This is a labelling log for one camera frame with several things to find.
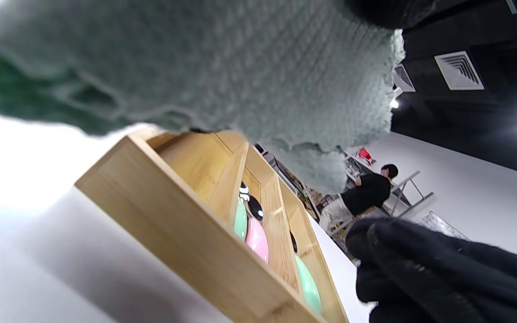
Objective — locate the person's left hand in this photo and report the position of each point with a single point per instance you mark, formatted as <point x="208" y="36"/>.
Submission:
<point x="393" y="11"/>

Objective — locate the person's right hand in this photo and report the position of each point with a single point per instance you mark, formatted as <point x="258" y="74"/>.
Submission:
<point x="442" y="278"/>

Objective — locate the green fish scale cleaning cloth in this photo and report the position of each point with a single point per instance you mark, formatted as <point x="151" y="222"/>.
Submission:
<point x="240" y="67"/>

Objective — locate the white ceiling vent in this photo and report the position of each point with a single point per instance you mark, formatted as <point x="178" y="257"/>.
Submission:
<point x="459" y="71"/>
<point x="404" y="78"/>

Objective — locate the round ceiling light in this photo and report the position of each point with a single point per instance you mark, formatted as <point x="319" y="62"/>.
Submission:
<point x="394" y="104"/>

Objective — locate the white storage shelving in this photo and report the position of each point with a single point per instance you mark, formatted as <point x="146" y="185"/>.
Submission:
<point x="305" y="190"/>

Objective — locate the wooden three-compartment tray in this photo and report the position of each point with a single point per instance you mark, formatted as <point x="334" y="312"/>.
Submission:
<point x="173" y="224"/>

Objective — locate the white printed wall board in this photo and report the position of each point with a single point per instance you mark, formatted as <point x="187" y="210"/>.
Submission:
<point x="440" y="224"/>

